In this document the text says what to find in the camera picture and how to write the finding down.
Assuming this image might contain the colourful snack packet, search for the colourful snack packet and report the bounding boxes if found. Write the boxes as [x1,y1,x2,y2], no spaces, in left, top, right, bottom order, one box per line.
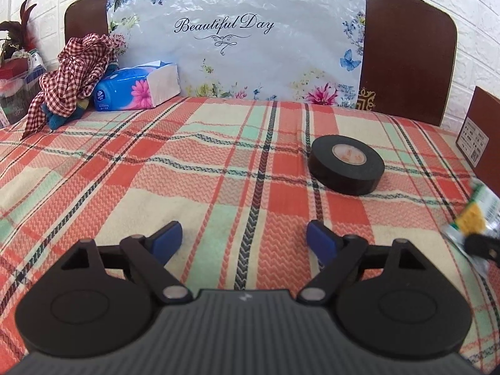
[441,178,499,278]

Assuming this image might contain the black tape roll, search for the black tape roll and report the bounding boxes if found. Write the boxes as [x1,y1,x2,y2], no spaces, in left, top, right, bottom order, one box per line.
[307,135,385,197]

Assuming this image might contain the brown cardboard storage box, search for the brown cardboard storage box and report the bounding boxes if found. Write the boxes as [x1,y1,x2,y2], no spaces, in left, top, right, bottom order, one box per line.
[456,86,500,196]

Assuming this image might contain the plaid bed sheet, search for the plaid bed sheet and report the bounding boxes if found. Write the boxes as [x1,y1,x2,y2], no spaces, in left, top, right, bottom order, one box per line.
[1,98,499,372]

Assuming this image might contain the blue tissue pack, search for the blue tissue pack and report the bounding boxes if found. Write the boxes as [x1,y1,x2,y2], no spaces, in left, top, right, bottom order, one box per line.
[92,61,181,112]

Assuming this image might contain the red checkered cloth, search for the red checkered cloth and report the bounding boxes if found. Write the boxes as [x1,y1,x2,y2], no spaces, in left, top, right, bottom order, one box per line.
[21,33,114,138]

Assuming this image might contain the dark brown wooden headboard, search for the dark brown wooden headboard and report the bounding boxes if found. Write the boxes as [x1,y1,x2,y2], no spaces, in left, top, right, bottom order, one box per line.
[64,0,458,125]

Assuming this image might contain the floral Beautiful Day pillow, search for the floral Beautiful Day pillow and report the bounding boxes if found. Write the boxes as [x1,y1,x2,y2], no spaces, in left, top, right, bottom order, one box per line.
[106,0,367,108]

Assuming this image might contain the cluttered bedside items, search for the cluttered bedside items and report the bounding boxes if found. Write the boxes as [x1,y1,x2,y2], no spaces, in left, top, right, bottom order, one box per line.
[0,49,47,128]

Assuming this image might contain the red feather decoration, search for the red feather decoration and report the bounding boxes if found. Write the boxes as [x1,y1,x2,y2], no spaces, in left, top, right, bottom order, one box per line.
[0,0,37,63]

